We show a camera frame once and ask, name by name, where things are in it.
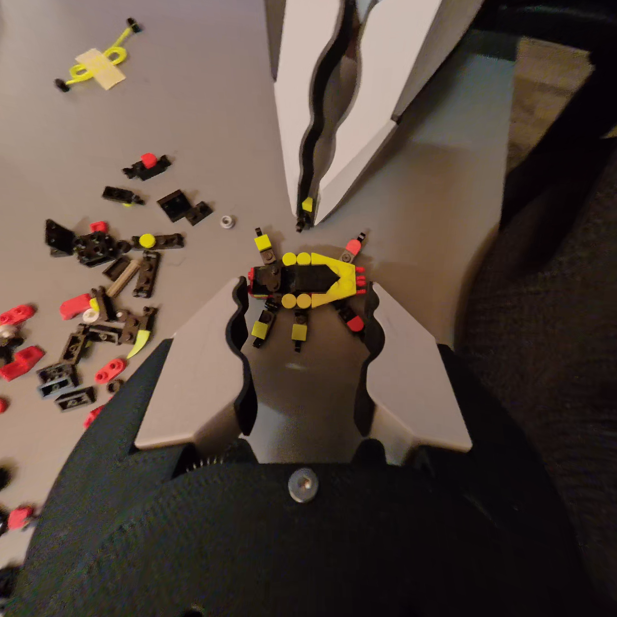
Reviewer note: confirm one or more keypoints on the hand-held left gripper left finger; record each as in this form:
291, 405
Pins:
193, 385

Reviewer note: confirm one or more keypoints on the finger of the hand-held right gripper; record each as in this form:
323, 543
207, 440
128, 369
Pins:
385, 72
301, 72

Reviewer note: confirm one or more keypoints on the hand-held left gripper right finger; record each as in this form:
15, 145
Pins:
414, 390

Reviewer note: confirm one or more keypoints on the yellow black lego leg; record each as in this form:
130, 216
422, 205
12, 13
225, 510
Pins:
307, 206

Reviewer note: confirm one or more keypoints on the black yellow lego spider model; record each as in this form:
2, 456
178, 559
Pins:
308, 280

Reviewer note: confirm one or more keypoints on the grey round lego stud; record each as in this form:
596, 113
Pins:
228, 221

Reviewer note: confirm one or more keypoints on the pile of loose lego pieces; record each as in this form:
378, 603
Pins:
96, 246

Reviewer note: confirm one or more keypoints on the beige paper tag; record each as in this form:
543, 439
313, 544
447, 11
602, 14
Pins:
99, 72

